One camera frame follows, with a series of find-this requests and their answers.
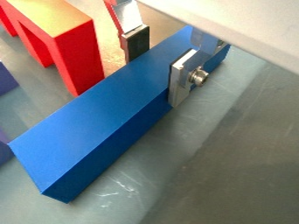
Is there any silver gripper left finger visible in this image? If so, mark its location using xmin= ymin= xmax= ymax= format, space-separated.
xmin=104 ymin=0 xmax=150 ymax=62

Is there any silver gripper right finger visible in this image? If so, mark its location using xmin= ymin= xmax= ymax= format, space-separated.
xmin=168 ymin=28 xmax=226 ymax=107

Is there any blue long block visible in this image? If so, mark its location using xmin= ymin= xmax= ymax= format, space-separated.
xmin=9 ymin=26 xmax=230 ymax=203

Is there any red cross-shaped block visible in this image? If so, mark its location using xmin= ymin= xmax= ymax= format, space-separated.
xmin=0 ymin=0 xmax=104 ymax=95

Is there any purple cross-shaped block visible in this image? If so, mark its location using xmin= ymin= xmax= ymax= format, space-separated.
xmin=0 ymin=61 xmax=19 ymax=166

